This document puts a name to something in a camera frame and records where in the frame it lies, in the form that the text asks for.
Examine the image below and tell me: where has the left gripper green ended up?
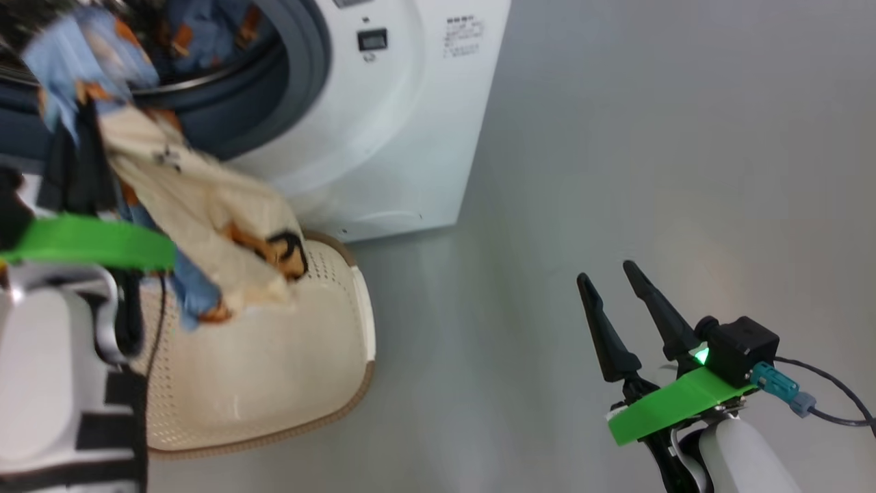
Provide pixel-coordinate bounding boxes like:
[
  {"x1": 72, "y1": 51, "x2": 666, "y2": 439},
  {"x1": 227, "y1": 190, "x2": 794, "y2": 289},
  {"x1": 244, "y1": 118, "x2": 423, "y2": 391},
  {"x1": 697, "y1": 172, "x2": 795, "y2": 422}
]
[{"x1": 0, "y1": 96, "x2": 177, "y2": 271}]

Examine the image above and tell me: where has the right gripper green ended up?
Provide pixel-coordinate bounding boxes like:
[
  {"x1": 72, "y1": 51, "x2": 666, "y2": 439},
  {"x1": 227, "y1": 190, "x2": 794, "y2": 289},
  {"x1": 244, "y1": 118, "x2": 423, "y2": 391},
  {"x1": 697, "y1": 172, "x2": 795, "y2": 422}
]
[{"x1": 576, "y1": 260, "x2": 757, "y2": 447}]

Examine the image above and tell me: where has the blue bear print garment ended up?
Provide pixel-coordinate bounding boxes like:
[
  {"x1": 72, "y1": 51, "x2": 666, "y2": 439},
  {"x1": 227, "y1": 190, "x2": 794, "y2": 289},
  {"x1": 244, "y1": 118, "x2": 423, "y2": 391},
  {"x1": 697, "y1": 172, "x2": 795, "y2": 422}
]
[
  {"x1": 157, "y1": 0, "x2": 264, "y2": 64},
  {"x1": 21, "y1": 7, "x2": 233, "y2": 333}
]

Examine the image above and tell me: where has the cream basket brown rim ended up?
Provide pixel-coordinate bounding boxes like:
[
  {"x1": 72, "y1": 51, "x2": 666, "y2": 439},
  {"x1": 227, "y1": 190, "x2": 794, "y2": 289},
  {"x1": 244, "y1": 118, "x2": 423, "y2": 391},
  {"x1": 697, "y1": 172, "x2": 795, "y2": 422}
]
[{"x1": 130, "y1": 229, "x2": 376, "y2": 459}]

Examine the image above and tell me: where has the white front-load washing machine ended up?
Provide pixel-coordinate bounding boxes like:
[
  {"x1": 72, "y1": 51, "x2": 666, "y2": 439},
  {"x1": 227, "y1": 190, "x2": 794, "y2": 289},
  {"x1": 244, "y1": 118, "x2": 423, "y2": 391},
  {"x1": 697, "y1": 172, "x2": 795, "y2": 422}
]
[{"x1": 0, "y1": 0, "x2": 512, "y2": 244}]

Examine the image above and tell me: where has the round white filter cover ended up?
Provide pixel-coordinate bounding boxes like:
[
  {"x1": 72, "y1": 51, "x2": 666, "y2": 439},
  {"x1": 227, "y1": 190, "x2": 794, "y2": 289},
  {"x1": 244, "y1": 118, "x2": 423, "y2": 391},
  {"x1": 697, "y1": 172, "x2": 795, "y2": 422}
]
[{"x1": 342, "y1": 209, "x2": 425, "y2": 235}]

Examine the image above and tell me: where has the small printed text label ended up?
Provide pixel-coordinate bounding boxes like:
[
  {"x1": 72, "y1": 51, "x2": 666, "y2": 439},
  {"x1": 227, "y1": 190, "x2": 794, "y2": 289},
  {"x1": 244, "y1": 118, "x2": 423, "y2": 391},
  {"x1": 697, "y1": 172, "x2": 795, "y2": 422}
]
[{"x1": 443, "y1": 16, "x2": 485, "y2": 58}]

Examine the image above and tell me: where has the teal right cable connector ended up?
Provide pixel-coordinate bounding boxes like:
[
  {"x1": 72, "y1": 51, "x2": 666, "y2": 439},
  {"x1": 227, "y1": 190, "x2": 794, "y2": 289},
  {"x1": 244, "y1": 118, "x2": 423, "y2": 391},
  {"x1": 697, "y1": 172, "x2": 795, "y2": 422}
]
[{"x1": 749, "y1": 362, "x2": 816, "y2": 418}]

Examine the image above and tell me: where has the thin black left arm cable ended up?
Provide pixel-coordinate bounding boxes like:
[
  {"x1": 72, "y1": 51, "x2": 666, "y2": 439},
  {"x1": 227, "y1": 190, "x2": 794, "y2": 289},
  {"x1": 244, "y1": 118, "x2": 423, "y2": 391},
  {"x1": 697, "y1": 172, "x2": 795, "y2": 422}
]
[{"x1": 140, "y1": 270, "x2": 169, "y2": 384}]

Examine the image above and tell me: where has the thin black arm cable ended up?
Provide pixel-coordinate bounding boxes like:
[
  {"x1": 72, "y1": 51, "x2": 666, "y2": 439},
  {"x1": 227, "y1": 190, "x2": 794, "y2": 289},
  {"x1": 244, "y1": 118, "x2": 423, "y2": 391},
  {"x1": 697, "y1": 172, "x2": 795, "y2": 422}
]
[
  {"x1": 140, "y1": 270, "x2": 169, "y2": 384},
  {"x1": 773, "y1": 356, "x2": 876, "y2": 439}
]

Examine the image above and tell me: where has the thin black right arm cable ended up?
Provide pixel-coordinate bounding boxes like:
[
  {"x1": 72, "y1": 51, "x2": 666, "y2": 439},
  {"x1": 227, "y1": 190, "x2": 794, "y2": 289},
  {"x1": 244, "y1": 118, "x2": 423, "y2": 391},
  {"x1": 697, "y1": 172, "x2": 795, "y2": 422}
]
[{"x1": 773, "y1": 356, "x2": 876, "y2": 439}]

